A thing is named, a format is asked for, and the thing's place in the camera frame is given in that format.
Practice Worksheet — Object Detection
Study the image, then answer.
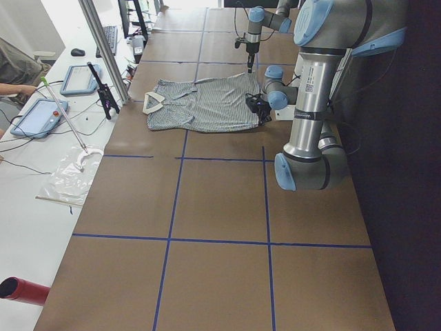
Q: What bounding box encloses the seated person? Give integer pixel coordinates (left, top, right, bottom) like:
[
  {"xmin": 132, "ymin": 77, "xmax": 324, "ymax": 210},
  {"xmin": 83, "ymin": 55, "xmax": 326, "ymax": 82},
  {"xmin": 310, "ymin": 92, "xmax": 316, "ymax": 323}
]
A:
[{"xmin": 1, "ymin": 39, "xmax": 46, "ymax": 106}]

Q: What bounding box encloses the clear plastic bag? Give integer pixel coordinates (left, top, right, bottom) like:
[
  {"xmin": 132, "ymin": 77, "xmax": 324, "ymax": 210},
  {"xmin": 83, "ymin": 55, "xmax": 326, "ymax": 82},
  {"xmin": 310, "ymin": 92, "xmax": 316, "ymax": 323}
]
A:
[{"xmin": 36, "ymin": 146, "xmax": 103, "ymax": 207}]

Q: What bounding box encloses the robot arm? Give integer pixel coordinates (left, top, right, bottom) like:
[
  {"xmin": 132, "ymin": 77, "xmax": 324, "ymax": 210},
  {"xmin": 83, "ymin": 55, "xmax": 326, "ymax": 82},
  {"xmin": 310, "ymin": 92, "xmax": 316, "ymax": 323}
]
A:
[
  {"xmin": 262, "ymin": 1, "xmax": 408, "ymax": 191},
  {"xmin": 244, "ymin": 1, "xmax": 300, "ymax": 73}
]

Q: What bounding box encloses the striped polo shirt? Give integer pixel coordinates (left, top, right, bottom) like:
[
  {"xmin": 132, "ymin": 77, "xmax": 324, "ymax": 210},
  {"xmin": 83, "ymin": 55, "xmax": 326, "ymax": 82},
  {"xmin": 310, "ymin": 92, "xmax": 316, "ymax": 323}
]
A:
[{"xmin": 143, "ymin": 73, "xmax": 259, "ymax": 132}]

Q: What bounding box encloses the aluminium frame post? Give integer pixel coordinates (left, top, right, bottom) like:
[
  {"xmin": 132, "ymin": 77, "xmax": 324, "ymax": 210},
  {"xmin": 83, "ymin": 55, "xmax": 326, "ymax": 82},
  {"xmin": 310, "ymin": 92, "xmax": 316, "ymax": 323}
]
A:
[{"xmin": 79, "ymin": 0, "xmax": 130, "ymax": 105}]

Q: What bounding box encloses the teach pendant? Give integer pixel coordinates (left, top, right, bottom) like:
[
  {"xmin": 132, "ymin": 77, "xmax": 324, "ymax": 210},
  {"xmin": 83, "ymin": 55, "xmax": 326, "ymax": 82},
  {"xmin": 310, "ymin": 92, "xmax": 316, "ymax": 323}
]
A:
[
  {"xmin": 10, "ymin": 98, "xmax": 63, "ymax": 139},
  {"xmin": 60, "ymin": 65, "xmax": 98, "ymax": 97}
]

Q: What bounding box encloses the black keyboard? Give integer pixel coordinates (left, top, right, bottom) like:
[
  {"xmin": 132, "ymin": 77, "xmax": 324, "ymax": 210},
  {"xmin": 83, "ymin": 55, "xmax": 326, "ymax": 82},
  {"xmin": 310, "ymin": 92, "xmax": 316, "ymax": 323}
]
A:
[{"xmin": 102, "ymin": 26, "xmax": 118, "ymax": 55}]

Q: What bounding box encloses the black stand with clamp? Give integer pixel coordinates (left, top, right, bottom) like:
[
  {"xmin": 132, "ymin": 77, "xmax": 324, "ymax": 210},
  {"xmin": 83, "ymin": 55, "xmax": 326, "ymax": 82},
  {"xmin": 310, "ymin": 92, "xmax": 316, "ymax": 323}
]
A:
[{"xmin": 87, "ymin": 62, "xmax": 120, "ymax": 120}]

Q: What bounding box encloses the long metal rod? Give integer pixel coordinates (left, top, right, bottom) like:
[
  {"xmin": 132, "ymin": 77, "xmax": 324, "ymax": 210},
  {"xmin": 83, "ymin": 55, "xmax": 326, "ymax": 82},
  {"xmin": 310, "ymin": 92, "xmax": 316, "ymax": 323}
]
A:
[{"xmin": 40, "ymin": 77, "xmax": 88, "ymax": 154}]

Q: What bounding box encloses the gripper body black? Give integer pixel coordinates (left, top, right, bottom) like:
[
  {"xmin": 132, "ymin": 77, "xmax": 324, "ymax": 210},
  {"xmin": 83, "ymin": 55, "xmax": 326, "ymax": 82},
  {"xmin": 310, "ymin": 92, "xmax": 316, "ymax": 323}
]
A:
[
  {"xmin": 256, "ymin": 103, "xmax": 272, "ymax": 125},
  {"xmin": 246, "ymin": 43, "xmax": 259, "ymax": 73}
]

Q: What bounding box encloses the red cylinder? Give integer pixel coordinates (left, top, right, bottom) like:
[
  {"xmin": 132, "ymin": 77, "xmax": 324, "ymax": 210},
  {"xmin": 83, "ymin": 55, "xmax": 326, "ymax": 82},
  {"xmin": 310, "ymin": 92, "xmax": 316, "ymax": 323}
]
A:
[{"xmin": 1, "ymin": 277, "xmax": 50, "ymax": 306}]

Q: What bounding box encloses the black computer mouse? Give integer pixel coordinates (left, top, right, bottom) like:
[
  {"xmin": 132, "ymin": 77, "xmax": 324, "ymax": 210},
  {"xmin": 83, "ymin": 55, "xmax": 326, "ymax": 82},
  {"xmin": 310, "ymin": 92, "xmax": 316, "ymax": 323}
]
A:
[{"xmin": 70, "ymin": 48, "xmax": 85, "ymax": 57}]

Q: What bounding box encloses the black camera cable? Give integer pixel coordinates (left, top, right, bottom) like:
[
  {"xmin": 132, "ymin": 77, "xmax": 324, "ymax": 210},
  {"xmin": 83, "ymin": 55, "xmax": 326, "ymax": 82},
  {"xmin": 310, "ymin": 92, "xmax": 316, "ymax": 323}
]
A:
[{"xmin": 234, "ymin": 0, "xmax": 276, "ymax": 41}]

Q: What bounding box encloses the black monitor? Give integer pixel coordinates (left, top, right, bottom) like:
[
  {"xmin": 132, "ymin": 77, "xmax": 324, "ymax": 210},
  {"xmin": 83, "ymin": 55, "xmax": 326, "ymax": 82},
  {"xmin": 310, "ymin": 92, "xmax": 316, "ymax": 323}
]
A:
[{"xmin": 118, "ymin": 0, "xmax": 130, "ymax": 38}]

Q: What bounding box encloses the far teach pendant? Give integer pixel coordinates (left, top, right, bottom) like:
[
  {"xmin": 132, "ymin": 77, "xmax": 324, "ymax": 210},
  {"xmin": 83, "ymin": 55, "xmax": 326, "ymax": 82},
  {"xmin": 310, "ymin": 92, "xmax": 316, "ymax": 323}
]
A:
[{"xmin": 60, "ymin": 65, "xmax": 98, "ymax": 97}]

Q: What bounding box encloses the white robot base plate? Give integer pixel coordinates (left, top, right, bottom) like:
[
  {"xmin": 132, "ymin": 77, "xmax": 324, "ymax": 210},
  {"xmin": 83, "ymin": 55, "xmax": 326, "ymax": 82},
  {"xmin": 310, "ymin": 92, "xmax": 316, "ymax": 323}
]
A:
[{"xmin": 274, "ymin": 105, "xmax": 295, "ymax": 121}]

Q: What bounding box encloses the near teach pendant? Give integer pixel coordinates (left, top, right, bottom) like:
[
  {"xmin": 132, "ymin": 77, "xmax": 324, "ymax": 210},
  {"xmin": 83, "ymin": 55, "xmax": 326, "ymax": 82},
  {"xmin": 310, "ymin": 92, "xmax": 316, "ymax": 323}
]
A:
[{"xmin": 10, "ymin": 98, "xmax": 63, "ymax": 139}]

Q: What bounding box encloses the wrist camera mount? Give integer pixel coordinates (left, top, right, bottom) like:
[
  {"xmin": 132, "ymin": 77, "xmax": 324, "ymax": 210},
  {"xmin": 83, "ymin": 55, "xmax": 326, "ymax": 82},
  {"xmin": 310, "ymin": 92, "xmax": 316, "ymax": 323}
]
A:
[
  {"xmin": 234, "ymin": 37, "xmax": 247, "ymax": 49},
  {"xmin": 245, "ymin": 96, "xmax": 262, "ymax": 113}
]

